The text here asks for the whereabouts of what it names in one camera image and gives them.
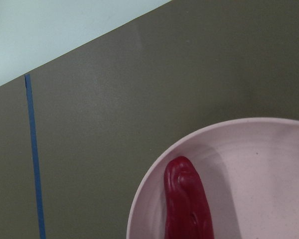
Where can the red chili pepper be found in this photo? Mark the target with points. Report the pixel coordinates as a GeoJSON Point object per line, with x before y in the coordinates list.
{"type": "Point", "coordinates": [187, 211]}

